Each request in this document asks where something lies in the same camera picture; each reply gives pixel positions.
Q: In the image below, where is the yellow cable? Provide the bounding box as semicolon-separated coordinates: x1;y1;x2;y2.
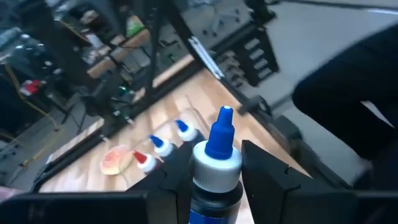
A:
4;65;60;131

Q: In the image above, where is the black slotted arm base plate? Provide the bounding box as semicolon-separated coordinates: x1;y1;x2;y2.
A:
231;26;280;88

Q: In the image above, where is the grey office chair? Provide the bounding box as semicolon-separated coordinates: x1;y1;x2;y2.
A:
201;6;240;37

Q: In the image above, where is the red cap ink bottle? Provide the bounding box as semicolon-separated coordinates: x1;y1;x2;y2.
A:
132;151;159;174

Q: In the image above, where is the frosted sugar doughnut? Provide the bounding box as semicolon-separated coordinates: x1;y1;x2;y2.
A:
99;144;135;176

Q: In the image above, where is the blue cap ink bottle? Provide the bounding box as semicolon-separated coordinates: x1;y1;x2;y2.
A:
187;105;244;224
148;134;175;158
174;119;200;142

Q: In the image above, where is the red box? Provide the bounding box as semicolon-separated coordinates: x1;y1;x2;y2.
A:
19;79;43;96

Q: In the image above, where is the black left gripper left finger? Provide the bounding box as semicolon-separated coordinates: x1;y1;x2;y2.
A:
0;133;206;224

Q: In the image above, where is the silver metal bracket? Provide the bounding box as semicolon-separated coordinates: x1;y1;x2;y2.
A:
188;35;225;80

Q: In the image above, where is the green white bag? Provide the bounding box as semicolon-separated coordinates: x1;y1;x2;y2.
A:
126;15;146;38

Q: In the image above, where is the wooden desk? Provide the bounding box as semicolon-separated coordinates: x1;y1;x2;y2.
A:
86;29;150;78

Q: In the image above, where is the person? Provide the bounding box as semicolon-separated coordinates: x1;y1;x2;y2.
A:
291;24;398;190

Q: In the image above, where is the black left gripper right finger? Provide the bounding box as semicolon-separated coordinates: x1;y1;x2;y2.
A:
241;139;398;224

